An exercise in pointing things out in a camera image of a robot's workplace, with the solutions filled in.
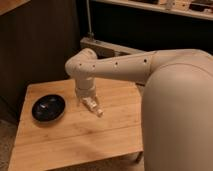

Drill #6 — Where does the wooden table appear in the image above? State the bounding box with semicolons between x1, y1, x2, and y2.
8;79;143;171

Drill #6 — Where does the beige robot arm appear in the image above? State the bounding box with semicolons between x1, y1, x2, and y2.
65;48;213;171

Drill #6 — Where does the wooden beam with metal pole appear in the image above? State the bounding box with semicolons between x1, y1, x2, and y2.
80;0;142;57

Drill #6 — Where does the wooden shelf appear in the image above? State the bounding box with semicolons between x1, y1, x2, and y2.
93;0;213;21

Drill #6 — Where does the black ceramic bowl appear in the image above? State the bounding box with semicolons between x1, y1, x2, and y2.
32;94;65;122

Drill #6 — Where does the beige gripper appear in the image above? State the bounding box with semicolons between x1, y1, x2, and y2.
75;87;98;106

